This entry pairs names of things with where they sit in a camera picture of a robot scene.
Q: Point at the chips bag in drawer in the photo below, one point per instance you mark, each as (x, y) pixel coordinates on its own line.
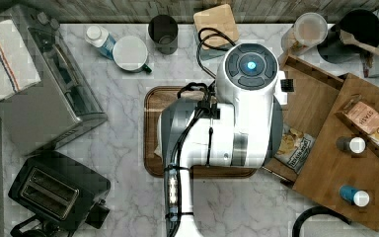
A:
(294, 149)

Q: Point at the dark wooden cutting board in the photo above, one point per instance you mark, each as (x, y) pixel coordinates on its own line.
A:
(156, 100)

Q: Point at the clear plastic water bottle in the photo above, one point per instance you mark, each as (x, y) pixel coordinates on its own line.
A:
(101, 39)

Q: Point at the clear jar white lid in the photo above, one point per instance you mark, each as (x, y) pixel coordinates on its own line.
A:
(309, 30)

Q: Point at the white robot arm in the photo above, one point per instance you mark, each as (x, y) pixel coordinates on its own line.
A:
(236, 124)

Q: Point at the grey spice shaker white lid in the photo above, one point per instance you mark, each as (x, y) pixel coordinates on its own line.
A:
(354, 145)

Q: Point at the wooden spoon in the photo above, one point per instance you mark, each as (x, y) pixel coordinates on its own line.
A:
(348, 38)

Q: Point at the blue spice shaker white lid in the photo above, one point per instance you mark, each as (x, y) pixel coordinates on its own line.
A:
(354, 196)

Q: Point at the silver toaster oven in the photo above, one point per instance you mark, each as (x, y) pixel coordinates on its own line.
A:
(59, 108)

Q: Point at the pink tea box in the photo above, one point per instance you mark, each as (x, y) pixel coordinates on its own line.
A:
(361, 114)

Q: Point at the dark grey cup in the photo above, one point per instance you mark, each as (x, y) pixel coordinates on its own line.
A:
(163, 30)

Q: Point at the white striped dish towel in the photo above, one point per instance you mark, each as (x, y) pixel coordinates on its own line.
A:
(17, 69)

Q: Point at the black two-slot toaster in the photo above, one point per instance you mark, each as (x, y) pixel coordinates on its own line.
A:
(62, 191)

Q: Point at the white mug green handle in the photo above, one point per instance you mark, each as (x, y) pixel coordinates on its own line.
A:
(131, 54)

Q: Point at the small light wooden board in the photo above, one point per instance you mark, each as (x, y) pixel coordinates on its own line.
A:
(220, 18)

